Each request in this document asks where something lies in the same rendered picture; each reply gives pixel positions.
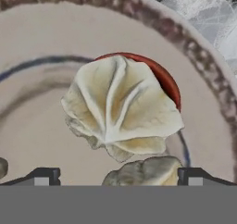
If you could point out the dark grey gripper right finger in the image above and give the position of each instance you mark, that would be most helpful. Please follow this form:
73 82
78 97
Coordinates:
191 174

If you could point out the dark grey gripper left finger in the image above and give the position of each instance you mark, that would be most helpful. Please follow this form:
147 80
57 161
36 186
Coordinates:
46 174

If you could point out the cream pleated dumpling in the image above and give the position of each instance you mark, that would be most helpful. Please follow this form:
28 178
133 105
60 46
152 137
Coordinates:
123 107
148 172

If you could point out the beige plate with brown rim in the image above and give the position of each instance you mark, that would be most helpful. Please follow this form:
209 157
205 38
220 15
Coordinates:
37 110

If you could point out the red round disc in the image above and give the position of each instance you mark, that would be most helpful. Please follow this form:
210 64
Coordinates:
166 78

